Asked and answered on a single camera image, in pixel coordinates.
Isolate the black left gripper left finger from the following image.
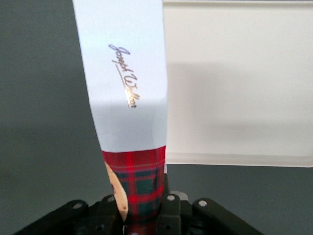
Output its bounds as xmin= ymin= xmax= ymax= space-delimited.
xmin=13 ymin=194 xmax=126 ymax=235

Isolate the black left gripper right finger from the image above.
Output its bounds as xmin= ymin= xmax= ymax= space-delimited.
xmin=156 ymin=174 xmax=266 ymax=235

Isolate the red tartan cookie box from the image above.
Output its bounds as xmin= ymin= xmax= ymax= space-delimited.
xmin=71 ymin=0 xmax=169 ymax=235

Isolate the pale pink plastic tray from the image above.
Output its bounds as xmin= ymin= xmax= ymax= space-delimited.
xmin=161 ymin=0 xmax=313 ymax=168

